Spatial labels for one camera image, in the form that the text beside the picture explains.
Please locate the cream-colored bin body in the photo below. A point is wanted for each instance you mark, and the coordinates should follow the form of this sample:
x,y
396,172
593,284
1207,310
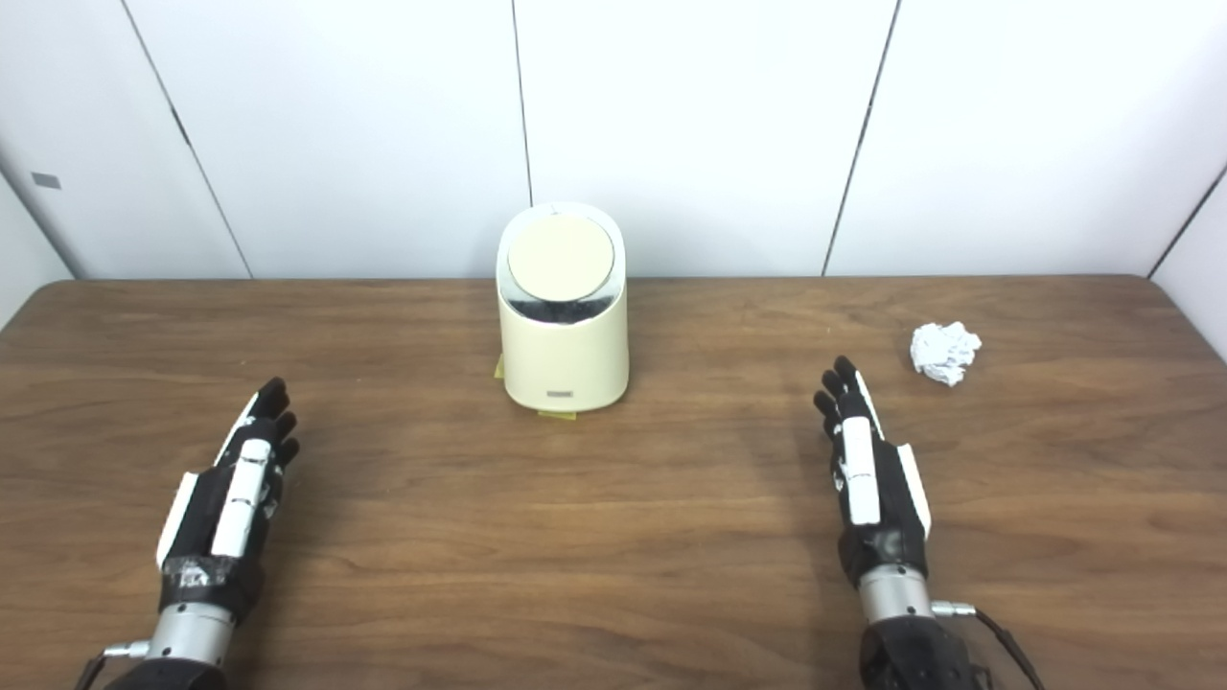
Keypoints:
x,y
561,359

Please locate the white paper ball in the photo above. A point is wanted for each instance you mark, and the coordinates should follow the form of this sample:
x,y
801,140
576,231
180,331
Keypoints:
x,y
944,350

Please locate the cream round bin lid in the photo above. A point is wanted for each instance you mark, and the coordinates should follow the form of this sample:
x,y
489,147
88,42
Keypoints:
x,y
561,254

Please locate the long yellow tape strip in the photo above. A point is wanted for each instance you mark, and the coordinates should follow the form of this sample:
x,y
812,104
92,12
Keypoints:
x,y
558,415

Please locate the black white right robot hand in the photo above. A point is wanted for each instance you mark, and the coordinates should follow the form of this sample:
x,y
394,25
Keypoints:
x,y
863,479

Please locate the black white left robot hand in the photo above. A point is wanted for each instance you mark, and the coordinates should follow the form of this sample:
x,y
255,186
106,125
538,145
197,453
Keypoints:
x,y
230,498

